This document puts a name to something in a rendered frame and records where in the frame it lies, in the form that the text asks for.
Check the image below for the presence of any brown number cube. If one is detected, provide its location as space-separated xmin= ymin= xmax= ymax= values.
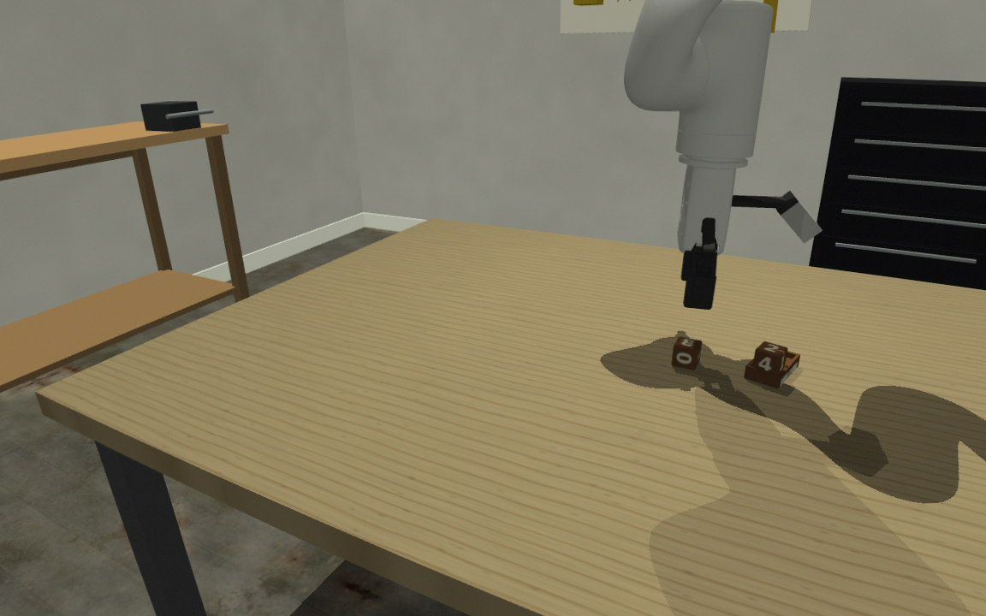
xmin=672 ymin=337 xmax=702 ymax=370
xmin=753 ymin=341 xmax=787 ymax=374

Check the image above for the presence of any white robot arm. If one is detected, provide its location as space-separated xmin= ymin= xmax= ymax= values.
xmin=624 ymin=0 xmax=822 ymax=243

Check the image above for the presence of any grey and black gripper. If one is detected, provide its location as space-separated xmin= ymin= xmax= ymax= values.
xmin=677 ymin=154 xmax=748 ymax=310

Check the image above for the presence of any brown wooden tray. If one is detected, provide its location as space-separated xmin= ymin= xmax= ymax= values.
xmin=744 ymin=351 xmax=800 ymax=389

